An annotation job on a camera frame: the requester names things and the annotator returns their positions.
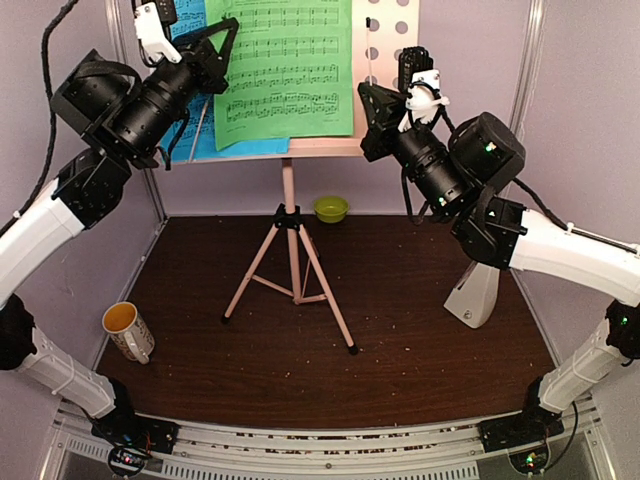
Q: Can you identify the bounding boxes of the aluminium front rail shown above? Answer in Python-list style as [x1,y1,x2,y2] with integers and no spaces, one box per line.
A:
[39,394,616,480]

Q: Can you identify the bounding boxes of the white metronome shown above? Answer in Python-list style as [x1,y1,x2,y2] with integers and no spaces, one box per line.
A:
[444,262,500,329]

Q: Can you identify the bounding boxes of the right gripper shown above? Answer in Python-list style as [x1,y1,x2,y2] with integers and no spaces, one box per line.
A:
[357,79,469,216]

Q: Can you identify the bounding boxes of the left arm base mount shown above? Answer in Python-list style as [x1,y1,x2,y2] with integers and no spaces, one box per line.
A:
[90,416,180,454]

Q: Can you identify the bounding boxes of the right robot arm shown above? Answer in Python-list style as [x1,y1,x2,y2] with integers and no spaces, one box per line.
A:
[358,82,639,442]

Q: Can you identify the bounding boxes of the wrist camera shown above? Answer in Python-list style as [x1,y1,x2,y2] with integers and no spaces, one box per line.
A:
[133,1,182,68]
[398,46,452,132]

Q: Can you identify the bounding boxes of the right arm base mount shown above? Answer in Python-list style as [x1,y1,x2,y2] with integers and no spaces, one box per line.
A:
[477,414,565,453]

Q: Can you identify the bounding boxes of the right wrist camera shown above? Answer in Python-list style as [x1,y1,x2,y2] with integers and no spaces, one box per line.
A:
[398,46,452,132]

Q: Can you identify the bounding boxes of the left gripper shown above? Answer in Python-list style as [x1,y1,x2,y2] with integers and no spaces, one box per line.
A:
[107,14,239,158]

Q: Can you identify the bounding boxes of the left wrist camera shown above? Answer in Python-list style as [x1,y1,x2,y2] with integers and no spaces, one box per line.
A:
[133,1,182,68]

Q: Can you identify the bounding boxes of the patterned mug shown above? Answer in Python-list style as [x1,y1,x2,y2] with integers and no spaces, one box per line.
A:
[102,302,156,365]

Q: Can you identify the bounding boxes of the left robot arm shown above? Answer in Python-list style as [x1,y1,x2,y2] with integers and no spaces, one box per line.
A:
[1,1,239,444]

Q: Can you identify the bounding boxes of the green sheet music paper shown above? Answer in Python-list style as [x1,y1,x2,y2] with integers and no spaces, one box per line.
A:
[205,1,354,138]

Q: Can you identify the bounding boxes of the pink music stand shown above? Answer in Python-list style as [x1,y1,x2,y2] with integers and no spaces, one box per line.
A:
[159,0,422,356]

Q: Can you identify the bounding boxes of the blue sheet music paper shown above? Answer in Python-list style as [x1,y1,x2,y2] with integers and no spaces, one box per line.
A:
[162,0,292,162]

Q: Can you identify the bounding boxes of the yellow-green plastic bowl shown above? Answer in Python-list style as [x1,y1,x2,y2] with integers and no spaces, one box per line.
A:
[314,196,350,224]

